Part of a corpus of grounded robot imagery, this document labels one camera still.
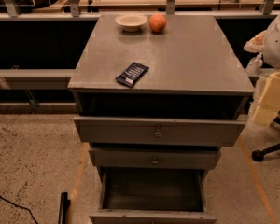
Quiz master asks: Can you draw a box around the white ceramic bowl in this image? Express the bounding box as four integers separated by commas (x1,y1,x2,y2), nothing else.
116,13,147,33

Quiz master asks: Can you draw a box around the grey open bottom drawer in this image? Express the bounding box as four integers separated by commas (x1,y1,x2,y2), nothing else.
90,168,217,224

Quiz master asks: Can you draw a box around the clear sanitizer pump bottle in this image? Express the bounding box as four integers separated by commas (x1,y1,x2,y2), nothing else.
245,53,263,75

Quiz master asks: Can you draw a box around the black bar on floor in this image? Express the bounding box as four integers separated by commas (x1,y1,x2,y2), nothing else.
58,192,69,224

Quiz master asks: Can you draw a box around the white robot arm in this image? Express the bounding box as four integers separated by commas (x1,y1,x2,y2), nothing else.
244,13,280,125

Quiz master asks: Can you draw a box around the black office chair base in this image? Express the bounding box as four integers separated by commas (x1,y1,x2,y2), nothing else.
251,117,280,161

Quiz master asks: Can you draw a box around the grey metal railing frame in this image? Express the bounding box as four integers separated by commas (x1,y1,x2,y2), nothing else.
0,0,280,105

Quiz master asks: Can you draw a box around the dark blue rxbar wrapper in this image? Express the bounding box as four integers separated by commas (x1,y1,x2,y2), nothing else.
116,62,148,88

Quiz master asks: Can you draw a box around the grey top drawer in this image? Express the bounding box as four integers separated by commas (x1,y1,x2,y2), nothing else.
74,116,245,147

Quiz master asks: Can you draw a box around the orange fruit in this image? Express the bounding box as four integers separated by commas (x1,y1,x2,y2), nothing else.
149,13,167,33

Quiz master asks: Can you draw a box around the grey wooden drawer cabinet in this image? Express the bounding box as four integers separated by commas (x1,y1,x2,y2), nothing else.
67,13,256,224

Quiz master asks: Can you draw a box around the grey middle drawer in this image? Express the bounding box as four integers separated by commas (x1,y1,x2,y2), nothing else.
90,147,221,170

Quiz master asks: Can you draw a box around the black floor cable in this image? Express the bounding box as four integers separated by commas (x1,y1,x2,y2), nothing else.
0,178,40,224

